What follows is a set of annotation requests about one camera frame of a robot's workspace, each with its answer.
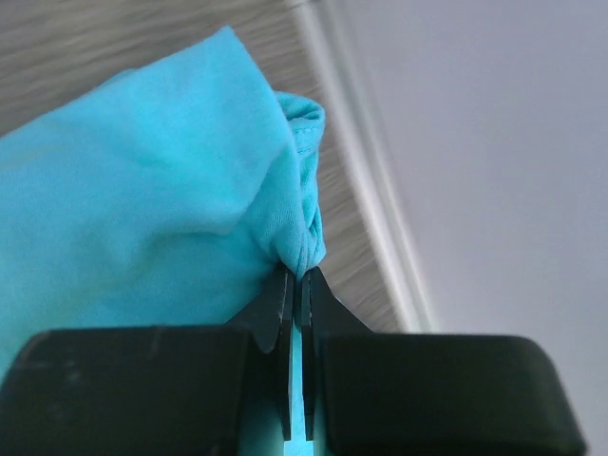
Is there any turquoise t shirt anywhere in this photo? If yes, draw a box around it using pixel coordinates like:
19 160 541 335
0 24 329 456

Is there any aluminium table edge rail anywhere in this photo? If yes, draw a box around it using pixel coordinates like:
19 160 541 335
290 1 441 333

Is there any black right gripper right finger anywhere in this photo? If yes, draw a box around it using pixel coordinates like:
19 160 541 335
299 269 587 455

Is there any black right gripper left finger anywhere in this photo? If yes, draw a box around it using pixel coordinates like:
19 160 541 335
1 268 295 455

